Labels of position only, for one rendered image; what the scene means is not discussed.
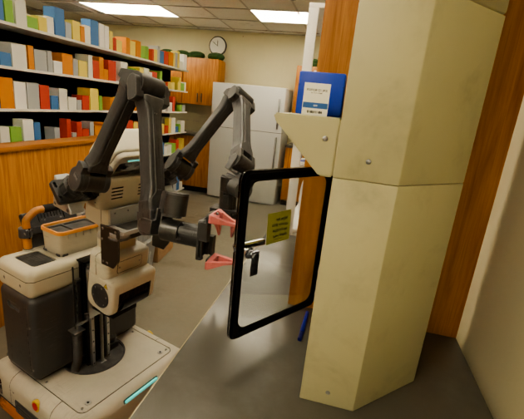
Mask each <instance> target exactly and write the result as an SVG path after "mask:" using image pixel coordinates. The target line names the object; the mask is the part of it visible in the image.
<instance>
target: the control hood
mask: <svg viewBox="0 0 524 419"><path fill-rule="evenodd" d="M274 117H275V120H276V121H277V122H278V124H279V125H280V127H281V128H282V129H283V131H284V132H285V133H286V135H287V136H288V137H289V138H290V139H291V141H292V142H293V143H294V145H295V146H296V147H297V149H298V150H299V151H300V153H301V154H302V155H303V157H304V158H305V159H306V160H307V161H308V162H309V164H310V165H311V167H312V168H313V169H314V171H315V172H316V173H317V175H320V176H325V177H331V176H333V174H334V164H335V158H336V152H337V147H338V141H339V131H340V125H341V120H342V117H331V116H327V117H326V116H310V115H301V114H299V113H283V112H276V114H274Z"/></svg>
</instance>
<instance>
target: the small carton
mask: <svg viewBox="0 0 524 419"><path fill-rule="evenodd" d="M330 89H331V85H330V84H321V83H312V82H305V83H304V97H303V104H302V111H301V115H310V116H326V117H327V113H328V107H329V95H330Z"/></svg>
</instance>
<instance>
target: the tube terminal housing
mask: <svg viewBox="0 0 524 419"><path fill-rule="evenodd" d="M505 17H506V16H504V15H502V14H500V13H498V12H495V11H493V10H491V9H489V8H486V7H484V6H481V5H479V4H477V3H474V2H472V1H469V0H359V4H358V15H357V20H356V26H355V32H354V37H353V47H352V53H351V59H350V64H349V75H348V80H347V86H346V92H345V98H344V108H343V114H342V120H341V125H340V131H339V141H338V147H337V152H336V158H335V164H334V174H333V179H332V185H331V191H330V196H329V207H328V213H327V219H326V224H325V230H324V240H323V246H322V252H321V257H320V263H319V273H318V279H317V284H316V290H315V296H314V306H313V312H312V318H311V324H310V329H309V340H308V345H307V351H306V357H305V362H304V372H303V378H302V384H301V389H300V395H299V397H300V398H303V399H307V400H310V401H314V402H320V403H323V404H326V405H330V406H333V407H339V408H343V409H346V410H349V411H352V412H353V411H355V410H357V409H359V408H360V407H363V406H365V405H367V404H369V403H370V402H373V401H375V400H377V399H379V398H380V397H383V396H385V395H387V394H389V393H390V392H393V391H395V390H397V389H399V388H400V387H403V386H405V385H407V384H409V383H410V382H413V381H414V378H415V374H416V371H417V367H418V361H419V358H420V354H421V351H422V347H423V341H424V338H425V335H426V331H427V328H428V322H429V319H430V315H431V312H432V308H433V302H434V299H435V295H436V292H437V286H438V282H439V279H440V275H441V272H442V266H443V262H444V259H445V255H446V252H447V246H448V242H449V239H450V236H451V232H452V227H453V223H454V220H455V216H456V213H457V207H458V203H459V200H460V196H461V193H462V187H463V182H464V179H465V175H466V173H467V167H468V163H469V160H470V156H471V153H472V147H473V143H474V140H475V136H476V133H477V127H478V123H479V120H480V116H481V113H482V107H483V103H484V100H485V96H486V93H487V87H488V83H489V80H490V76H491V73H492V68H493V64H494V61H495V57H496V54H497V48H498V44H499V41H500V37H501V34H502V28H503V24H504V21H505Z"/></svg>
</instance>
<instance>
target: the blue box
mask: <svg viewBox="0 0 524 419"><path fill-rule="evenodd" d="M305 82H312V83H321V84H330V85H331V89H330V95H329V107H328V113H327V116H331V117H341V116H342V110H343V105H344V95H345V89H346V83H347V76H346V74H339V73H328V72H317V71H300V73H299V86H298V94H297V101H296V108H295V112H296V113H299V114H301V111H302V104H303V97H304V83H305Z"/></svg>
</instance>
